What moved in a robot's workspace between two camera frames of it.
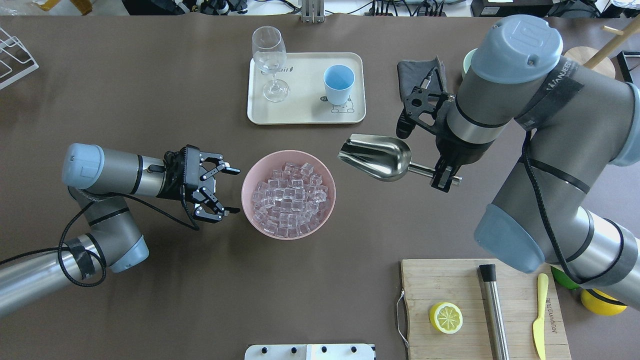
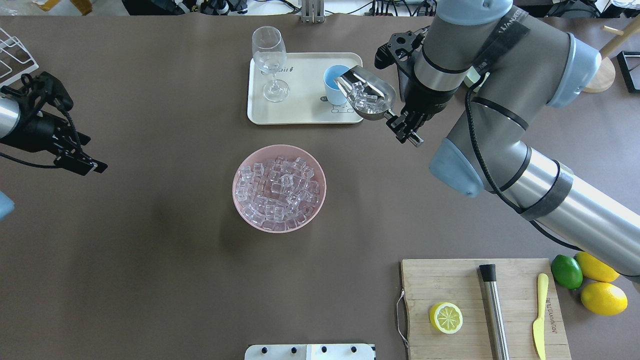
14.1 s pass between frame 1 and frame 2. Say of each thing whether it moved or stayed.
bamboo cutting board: stayed
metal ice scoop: moved
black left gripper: moved
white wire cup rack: stayed
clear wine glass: stayed
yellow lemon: stayed
